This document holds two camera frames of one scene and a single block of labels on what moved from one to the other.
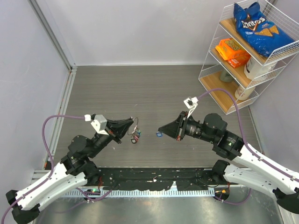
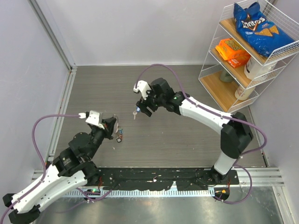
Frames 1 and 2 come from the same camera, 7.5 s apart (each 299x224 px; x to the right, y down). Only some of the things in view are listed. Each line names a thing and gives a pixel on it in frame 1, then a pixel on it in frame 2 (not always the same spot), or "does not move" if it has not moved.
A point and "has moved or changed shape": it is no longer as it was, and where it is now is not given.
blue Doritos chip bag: [264, 38] does not move
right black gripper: [176, 129] -> [142, 102]
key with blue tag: [159, 134] -> [135, 113]
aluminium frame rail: [41, 173] does not move
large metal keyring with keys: [136, 133] has moved or changed shape
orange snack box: [231, 52] does not move
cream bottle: [242, 94] does not move
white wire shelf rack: [254, 41] does not move
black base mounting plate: [158, 178] does not move
